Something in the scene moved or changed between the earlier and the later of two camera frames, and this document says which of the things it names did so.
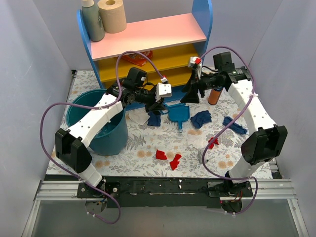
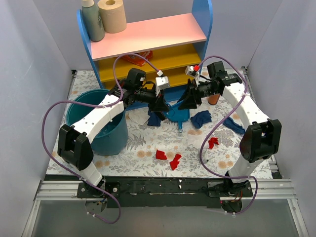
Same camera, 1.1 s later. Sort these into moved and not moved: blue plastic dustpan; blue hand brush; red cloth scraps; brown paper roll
Moved: blue hand brush
Not moved: red cloth scraps; brown paper roll; blue plastic dustpan
